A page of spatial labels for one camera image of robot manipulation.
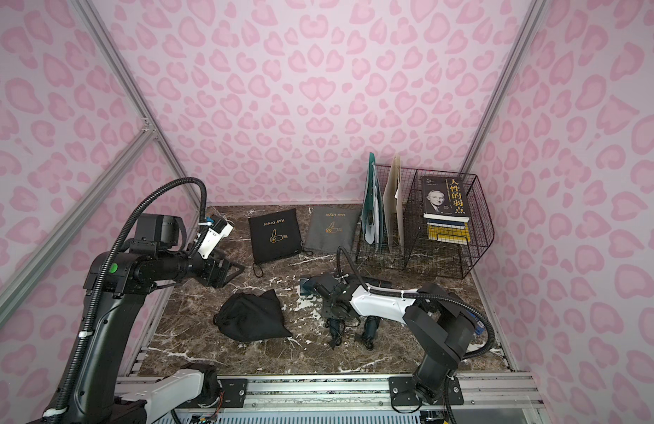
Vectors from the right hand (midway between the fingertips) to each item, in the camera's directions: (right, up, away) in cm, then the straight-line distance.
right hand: (332, 311), depth 89 cm
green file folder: (+13, +35, -3) cm, 37 cm away
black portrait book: (+39, +38, +3) cm, 55 cm away
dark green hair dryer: (+1, -3, -5) cm, 6 cm away
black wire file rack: (+32, +30, +4) cm, 45 cm away
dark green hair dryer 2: (+12, -3, -6) cm, 14 cm away
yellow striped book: (+42, +27, +5) cm, 50 cm away
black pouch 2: (-23, +24, +18) cm, 38 cm away
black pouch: (-24, +1, -8) cm, 26 cm away
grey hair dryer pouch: (0, +28, +22) cm, 36 cm away
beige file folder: (+20, +39, -2) cm, 44 cm away
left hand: (-24, +20, -23) cm, 39 cm away
